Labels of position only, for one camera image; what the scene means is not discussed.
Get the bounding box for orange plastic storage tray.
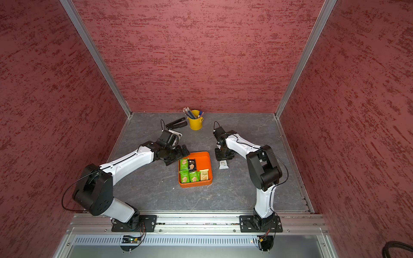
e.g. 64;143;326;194
178;152;213;188

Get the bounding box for green cookie packet left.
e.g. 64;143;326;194
179;170;191;184

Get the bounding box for yellow pen cup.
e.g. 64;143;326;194
188;110;203;131

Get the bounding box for white cookie packet front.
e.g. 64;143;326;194
219;160;229;169

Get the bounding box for yellow cookie packet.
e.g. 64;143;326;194
199;169;209;181

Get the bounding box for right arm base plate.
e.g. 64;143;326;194
239;216;283;233

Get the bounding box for black cookie packet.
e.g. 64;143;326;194
188;159;197;172

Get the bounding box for aluminium front rail frame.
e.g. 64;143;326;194
55;211;337;258

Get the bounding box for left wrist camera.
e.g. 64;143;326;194
156;130;179;148

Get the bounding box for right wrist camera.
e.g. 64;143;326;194
213;126;237;148

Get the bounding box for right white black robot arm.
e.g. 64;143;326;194
213;126;282;231

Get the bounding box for green cookie packet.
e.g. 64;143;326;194
179;170;191;184
189;171;200;182
179;159;189;171

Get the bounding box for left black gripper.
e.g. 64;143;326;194
163;144;190;165

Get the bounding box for black cable coil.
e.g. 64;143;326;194
381;240;413;258

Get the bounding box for pens in cup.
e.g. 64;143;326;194
183;107;203;119

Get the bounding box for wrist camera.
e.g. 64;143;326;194
213;126;237;148
156;130;179;148

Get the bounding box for black stapler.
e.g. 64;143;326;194
166;117;188;130

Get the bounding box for green cookie packet middle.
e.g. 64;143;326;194
189;171;200;182

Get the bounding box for green cookie packet far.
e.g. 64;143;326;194
179;159;189;171

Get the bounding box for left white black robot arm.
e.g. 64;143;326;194
72;141;190;231

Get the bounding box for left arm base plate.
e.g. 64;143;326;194
111;215;158;233

